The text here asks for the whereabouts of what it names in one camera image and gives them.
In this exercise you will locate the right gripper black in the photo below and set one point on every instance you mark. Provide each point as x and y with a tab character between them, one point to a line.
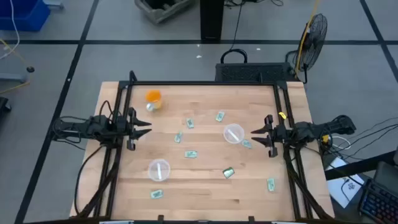
278	133

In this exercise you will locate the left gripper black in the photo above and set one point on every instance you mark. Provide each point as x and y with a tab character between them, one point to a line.
130	129

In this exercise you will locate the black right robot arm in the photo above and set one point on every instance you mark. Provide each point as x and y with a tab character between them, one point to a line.
314	129

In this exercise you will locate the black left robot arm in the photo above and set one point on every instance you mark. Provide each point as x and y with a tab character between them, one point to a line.
90	127

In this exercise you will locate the yellow tag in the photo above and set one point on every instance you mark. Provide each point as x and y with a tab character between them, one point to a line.
282	115

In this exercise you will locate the clear plastic bin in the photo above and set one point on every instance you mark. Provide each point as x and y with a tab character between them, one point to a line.
159	170
233	133

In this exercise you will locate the yellow and white mug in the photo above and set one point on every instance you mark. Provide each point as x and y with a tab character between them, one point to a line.
154	101

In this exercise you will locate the dark-edged green sweetener packet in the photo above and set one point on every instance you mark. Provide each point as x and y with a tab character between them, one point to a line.
228	172

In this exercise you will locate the yellow plug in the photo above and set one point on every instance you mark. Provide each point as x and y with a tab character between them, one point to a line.
325	137

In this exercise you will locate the white paper sheet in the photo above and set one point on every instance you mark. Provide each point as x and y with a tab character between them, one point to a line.
339	186

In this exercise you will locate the black beam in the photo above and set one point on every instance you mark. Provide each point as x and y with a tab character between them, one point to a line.
357	166

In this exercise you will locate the black floor fan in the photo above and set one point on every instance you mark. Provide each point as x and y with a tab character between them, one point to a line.
312	39

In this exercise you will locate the grey crate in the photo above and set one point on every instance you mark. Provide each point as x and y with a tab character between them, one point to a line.
161	12

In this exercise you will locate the black round puck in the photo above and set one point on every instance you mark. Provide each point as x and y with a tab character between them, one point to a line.
30	69

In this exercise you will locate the black upright tower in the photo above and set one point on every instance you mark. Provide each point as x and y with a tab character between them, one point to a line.
211	20

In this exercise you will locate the backlit black keyboard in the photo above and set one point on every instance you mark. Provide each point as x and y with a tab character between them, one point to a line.
379	202

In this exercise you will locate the grey stand base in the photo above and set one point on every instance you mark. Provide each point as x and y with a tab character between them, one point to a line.
12	77

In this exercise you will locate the blue plastic tub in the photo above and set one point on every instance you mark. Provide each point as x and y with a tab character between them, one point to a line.
21	15

